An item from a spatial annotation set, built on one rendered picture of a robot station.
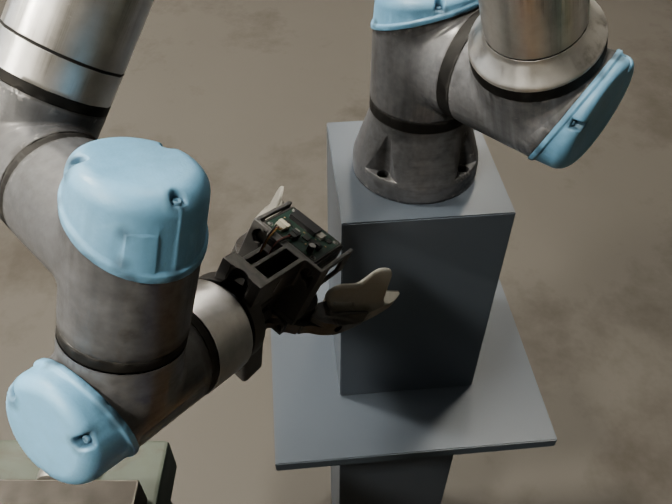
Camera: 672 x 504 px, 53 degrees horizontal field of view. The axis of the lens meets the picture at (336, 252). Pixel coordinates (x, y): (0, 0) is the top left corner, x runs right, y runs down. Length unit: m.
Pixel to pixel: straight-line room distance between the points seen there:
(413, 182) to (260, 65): 2.54
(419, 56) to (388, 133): 0.11
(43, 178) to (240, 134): 2.43
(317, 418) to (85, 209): 0.71
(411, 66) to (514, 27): 0.16
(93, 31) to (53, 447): 0.24
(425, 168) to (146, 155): 0.44
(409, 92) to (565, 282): 1.64
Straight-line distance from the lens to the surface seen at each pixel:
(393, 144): 0.75
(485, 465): 1.85
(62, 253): 0.37
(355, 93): 3.03
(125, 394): 0.40
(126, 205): 0.33
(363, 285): 0.59
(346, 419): 1.00
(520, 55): 0.58
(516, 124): 0.63
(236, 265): 0.48
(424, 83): 0.69
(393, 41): 0.70
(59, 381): 0.40
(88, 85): 0.43
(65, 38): 0.43
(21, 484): 0.77
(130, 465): 0.80
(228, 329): 0.46
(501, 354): 1.09
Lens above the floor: 1.61
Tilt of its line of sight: 45 degrees down
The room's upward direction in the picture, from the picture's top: straight up
